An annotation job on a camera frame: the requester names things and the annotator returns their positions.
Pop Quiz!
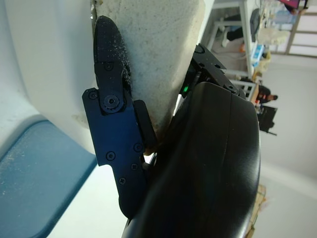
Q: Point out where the blue plastic tray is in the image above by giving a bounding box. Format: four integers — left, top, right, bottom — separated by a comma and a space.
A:
0, 120, 98, 238

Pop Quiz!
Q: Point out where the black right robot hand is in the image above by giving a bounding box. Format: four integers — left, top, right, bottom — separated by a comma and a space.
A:
82, 16, 262, 238

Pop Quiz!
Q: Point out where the white metal frame desk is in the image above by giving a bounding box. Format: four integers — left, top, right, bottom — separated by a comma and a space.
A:
205, 0, 256, 76

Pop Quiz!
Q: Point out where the black computer monitor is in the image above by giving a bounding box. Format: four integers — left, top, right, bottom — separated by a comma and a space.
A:
258, 105, 278, 136

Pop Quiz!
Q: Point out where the white shoe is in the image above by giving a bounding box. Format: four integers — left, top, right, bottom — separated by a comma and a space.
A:
221, 31, 231, 48

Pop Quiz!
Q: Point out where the person in dark clothing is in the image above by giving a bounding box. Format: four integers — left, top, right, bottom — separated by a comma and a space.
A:
256, 85, 279, 103

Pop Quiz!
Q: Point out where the white foam block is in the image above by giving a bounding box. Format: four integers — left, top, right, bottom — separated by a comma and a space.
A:
95, 0, 207, 155

